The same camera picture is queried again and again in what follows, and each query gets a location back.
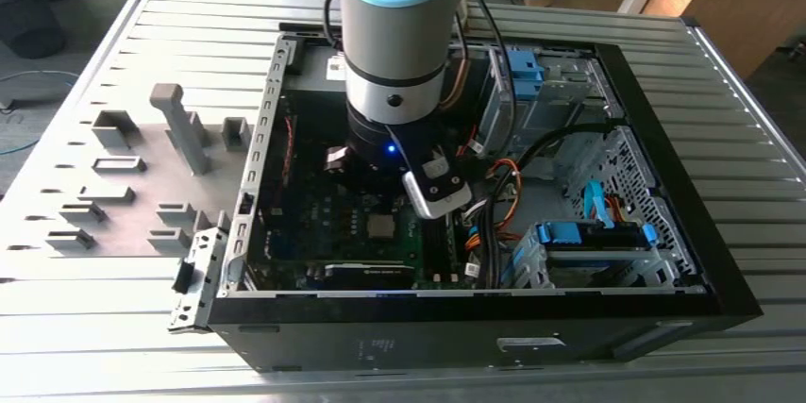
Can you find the low metal disk bay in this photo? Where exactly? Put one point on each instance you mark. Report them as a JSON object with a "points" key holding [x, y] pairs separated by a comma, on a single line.
{"points": [[605, 261]]}

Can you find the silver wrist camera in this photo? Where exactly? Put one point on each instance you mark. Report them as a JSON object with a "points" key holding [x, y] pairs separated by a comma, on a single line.
{"points": [[441, 205]]}

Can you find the CPU socket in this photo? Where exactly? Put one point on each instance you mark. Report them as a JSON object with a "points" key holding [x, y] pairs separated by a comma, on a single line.
{"points": [[365, 233]]}

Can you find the black RAM slot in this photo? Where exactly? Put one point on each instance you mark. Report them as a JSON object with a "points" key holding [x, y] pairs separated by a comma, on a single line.
{"points": [[432, 252], [451, 252]]}

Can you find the tall metal disk bay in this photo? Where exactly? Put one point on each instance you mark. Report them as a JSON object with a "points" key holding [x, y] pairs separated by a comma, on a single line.
{"points": [[548, 115]]}

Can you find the wooden cabinet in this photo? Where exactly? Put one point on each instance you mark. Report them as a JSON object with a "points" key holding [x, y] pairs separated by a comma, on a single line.
{"points": [[744, 6]]}

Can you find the grey parts rack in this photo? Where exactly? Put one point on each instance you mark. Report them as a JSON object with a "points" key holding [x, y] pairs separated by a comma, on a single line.
{"points": [[158, 176]]}

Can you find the grey power supply unit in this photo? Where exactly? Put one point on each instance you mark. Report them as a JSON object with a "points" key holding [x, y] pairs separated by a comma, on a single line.
{"points": [[312, 72]]}

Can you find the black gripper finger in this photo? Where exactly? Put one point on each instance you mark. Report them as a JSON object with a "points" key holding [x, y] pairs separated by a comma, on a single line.
{"points": [[337, 160]]}

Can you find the black graphics card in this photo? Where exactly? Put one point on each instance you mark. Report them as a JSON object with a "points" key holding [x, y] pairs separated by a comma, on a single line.
{"points": [[372, 275]]}

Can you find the black waste bin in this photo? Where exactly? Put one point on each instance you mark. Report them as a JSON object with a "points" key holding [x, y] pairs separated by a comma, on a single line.
{"points": [[36, 30]]}

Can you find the silver square CPU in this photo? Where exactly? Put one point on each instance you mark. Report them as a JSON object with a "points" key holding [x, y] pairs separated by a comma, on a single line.
{"points": [[381, 226]]}

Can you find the blue plastic rail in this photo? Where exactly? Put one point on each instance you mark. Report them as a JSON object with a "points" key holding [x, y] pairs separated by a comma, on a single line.
{"points": [[523, 263]]}

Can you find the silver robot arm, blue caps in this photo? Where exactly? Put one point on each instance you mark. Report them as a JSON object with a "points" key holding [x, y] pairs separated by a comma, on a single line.
{"points": [[390, 44]]}

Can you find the black open PC case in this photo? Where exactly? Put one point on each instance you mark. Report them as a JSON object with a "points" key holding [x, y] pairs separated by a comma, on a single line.
{"points": [[441, 327]]}

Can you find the green motherboard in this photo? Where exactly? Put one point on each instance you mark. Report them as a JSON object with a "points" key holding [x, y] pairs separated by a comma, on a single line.
{"points": [[316, 223]]}

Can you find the blue carrier with black disk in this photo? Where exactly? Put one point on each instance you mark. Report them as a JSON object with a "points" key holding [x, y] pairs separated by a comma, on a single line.
{"points": [[561, 235]]}

